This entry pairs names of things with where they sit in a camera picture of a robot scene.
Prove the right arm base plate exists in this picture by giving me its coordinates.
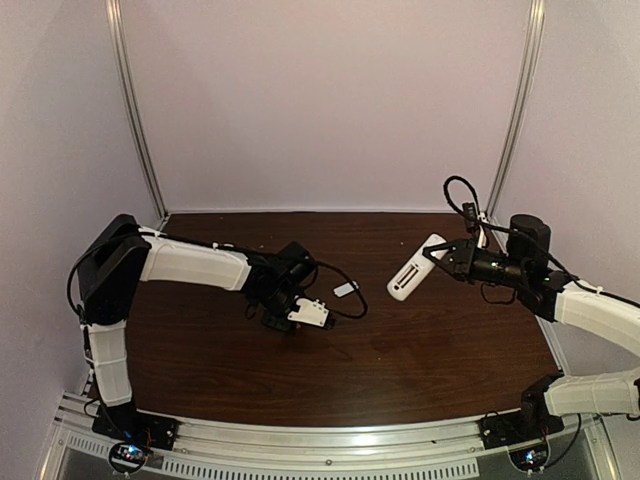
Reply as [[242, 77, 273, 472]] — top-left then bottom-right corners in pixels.
[[477, 409, 564, 450]]

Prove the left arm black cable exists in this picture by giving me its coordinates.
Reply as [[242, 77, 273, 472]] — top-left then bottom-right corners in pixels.
[[299, 259, 369, 321]]

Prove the aluminium frame post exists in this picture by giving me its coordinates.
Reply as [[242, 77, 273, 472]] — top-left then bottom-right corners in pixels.
[[105, 0, 169, 220], [486, 0, 546, 218]]

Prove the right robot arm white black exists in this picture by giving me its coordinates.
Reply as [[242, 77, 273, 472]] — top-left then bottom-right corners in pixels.
[[420, 214, 639, 429]]

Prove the right aluminium frame post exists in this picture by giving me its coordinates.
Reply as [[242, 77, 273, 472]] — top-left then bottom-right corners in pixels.
[[486, 0, 546, 218]]

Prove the white remote control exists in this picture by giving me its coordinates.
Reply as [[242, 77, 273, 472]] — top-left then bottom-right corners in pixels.
[[387, 233, 446, 301]]

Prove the left aluminium frame post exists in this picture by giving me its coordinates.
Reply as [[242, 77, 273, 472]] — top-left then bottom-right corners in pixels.
[[105, 0, 169, 220]]

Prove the white battery cover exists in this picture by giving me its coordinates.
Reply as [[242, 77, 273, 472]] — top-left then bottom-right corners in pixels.
[[333, 282, 359, 298]]

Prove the curved aluminium front rail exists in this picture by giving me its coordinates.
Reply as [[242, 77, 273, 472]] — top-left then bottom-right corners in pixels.
[[42, 392, 619, 480]]

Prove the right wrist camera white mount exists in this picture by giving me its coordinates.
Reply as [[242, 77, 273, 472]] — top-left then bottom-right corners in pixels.
[[462, 202, 490, 249]]

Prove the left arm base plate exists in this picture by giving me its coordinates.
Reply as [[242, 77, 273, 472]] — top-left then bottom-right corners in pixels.
[[91, 404, 179, 451]]

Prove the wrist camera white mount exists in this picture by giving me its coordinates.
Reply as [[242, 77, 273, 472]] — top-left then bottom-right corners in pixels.
[[462, 202, 490, 249], [287, 297, 335, 330]]

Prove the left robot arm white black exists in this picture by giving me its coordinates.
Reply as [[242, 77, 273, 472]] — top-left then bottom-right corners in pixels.
[[70, 214, 329, 408]]

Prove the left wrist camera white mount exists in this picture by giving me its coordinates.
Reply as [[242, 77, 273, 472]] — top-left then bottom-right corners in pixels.
[[287, 297, 335, 330]]

